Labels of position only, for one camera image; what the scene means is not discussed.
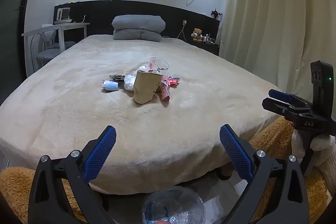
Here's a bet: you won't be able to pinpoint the cluster of small bottles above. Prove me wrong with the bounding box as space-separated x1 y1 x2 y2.
202 33 219 46

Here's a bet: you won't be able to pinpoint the brown paper cup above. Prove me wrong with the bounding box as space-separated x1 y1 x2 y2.
133 69 161 104

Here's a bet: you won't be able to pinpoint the person's right forearm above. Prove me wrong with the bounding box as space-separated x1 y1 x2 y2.
312 149 336 205

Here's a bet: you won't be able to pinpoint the white chair grey cushion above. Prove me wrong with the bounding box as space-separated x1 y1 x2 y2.
56 41 77 51
30 25 61 73

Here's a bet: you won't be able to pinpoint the black headboard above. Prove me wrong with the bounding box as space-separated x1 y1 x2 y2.
54 0 221 57

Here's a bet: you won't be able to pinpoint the pink drink carton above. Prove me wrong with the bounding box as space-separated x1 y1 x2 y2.
159 74 171 102

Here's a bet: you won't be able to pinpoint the red snack wrapper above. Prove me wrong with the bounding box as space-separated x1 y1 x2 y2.
168 76 181 88

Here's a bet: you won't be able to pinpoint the bin with clear bag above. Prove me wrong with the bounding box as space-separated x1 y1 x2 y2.
141 185 207 224

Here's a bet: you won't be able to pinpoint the brown teddy bear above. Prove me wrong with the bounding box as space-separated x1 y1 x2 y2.
190 28 203 43

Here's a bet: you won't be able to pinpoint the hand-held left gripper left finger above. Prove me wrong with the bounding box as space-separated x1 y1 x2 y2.
28 125 117 224

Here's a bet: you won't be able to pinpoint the white wrapper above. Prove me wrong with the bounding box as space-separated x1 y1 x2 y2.
123 74 137 91

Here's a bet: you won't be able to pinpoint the dark glass door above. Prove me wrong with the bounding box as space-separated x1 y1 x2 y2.
0 0 48 98

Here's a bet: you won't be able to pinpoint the dark snack wrapper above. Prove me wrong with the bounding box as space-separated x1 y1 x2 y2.
109 73 126 83

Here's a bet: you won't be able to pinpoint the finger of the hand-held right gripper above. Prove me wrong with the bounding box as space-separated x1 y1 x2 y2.
268 89 313 109
262 97 313 120

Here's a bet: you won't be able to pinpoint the beige plush blanket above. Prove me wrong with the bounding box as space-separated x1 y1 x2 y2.
0 34 287 195

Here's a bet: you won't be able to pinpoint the white electric kettle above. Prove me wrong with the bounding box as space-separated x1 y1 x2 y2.
56 7 71 21

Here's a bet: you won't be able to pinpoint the person's right hand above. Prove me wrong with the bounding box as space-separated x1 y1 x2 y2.
290 120 336 169

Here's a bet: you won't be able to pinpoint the grey folded pillows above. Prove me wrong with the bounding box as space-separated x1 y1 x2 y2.
112 14 167 43

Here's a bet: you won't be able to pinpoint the cream curtain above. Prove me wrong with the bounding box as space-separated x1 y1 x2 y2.
219 0 336 120

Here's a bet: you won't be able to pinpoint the white table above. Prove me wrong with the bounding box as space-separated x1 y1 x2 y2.
21 22 90 54

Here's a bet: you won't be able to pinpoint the clear plastic cup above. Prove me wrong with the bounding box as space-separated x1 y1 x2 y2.
148 56 170 75

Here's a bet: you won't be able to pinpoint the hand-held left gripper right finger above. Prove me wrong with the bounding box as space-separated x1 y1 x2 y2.
219 124 311 224

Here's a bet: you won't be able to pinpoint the white charging cable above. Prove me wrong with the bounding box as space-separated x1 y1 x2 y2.
161 24 186 40

